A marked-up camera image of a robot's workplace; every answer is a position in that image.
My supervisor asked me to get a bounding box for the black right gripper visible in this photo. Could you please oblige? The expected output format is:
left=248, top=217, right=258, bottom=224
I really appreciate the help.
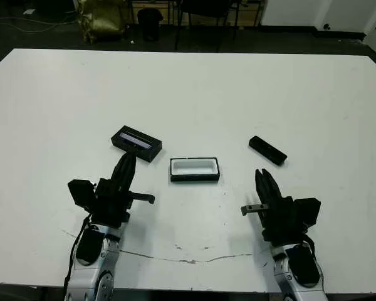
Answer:
left=240, top=168, right=305, bottom=248

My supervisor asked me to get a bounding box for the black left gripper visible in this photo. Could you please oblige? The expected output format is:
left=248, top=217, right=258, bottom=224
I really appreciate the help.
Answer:
left=90, top=152, right=156, bottom=228

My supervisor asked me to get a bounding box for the black box lid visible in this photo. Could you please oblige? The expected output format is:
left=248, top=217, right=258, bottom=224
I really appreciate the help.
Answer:
left=110, top=125, right=163, bottom=163

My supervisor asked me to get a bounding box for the slim black camera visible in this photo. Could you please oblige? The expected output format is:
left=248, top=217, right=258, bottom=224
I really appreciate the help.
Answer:
left=248, top=135, right=288, bottom=167

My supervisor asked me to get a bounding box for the black box base white insert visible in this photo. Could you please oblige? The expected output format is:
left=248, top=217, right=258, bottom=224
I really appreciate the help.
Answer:
left=169, top=156, right=221, bottom=183

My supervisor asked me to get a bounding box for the black trash bin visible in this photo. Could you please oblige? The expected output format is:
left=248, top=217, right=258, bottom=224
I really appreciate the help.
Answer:
left=137, top=8, right=164, bottom=41

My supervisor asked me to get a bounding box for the yellow-green plastic bag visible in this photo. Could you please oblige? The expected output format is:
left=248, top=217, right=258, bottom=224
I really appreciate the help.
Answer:
left=77, top=0, right=126, bottom=45

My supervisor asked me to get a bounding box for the wooden crates stack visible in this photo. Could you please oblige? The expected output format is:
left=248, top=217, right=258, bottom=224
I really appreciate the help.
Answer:
left=125, top=0, right=264, bottom=26

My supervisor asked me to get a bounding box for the black office chair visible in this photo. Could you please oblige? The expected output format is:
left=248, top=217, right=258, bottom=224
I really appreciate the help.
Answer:
left=174, top=0, right=241, bottom=53

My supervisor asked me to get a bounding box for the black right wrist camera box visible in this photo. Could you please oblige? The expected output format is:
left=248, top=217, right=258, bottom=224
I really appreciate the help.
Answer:
left=294, top=197, right=321, bottom=233

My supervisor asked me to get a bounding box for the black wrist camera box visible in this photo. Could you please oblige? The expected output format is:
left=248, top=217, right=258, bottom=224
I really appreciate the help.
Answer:
left=68, top=179, right=97, bottom=210
left=294, top=197, right=321, bottom=233

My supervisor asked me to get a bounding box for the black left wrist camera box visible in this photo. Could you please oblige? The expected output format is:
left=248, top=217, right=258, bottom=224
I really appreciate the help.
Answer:
left=68, top=179, right=97, bottom=210

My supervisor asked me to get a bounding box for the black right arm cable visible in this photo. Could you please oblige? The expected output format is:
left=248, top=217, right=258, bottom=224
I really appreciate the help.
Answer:
left=301, top=233, right=318, bottom=261

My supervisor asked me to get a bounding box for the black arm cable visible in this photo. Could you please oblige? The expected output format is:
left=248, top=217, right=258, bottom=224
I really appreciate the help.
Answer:
left=63, top=216, right=91, bottom=286
left=301, top=233, right=318, bottom=261

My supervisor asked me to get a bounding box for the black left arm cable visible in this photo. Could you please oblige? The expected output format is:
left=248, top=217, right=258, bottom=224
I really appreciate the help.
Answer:
left=63, top=216, right=91, bottom=286

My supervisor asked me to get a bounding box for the thin white floor cable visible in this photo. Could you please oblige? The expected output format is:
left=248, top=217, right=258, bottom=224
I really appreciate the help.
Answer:
left=0, top=15, right=79, bottom=34

